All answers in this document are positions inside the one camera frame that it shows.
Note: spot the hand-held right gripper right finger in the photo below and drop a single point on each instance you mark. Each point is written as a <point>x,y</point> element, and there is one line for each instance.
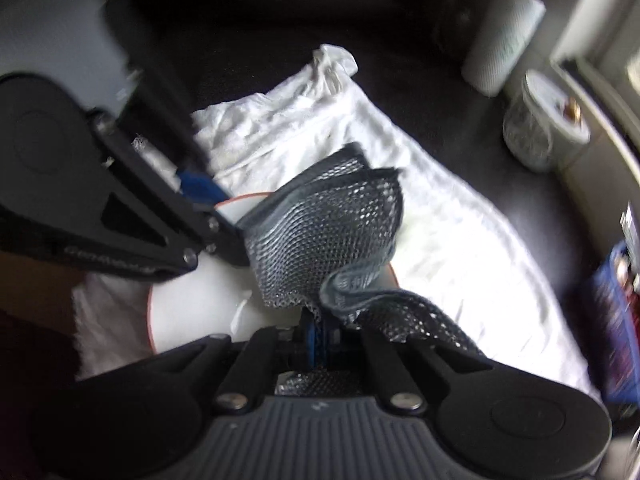
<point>380,365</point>

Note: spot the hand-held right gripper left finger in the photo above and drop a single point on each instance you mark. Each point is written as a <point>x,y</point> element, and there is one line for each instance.
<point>301,347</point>

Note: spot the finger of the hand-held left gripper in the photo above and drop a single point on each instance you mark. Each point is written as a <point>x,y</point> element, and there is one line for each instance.
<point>150,195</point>
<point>200,187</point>

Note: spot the grey mesh scrubbing cloth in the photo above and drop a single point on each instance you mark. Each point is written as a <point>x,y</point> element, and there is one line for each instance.
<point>325,220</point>

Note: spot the blue printed package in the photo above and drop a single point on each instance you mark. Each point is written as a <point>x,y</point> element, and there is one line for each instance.
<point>612,320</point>

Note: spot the clear plastic container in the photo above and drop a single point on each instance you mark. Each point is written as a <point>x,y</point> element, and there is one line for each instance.
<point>542,120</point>

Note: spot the white paper towel roll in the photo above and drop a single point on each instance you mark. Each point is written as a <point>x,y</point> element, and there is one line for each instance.
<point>500,35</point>

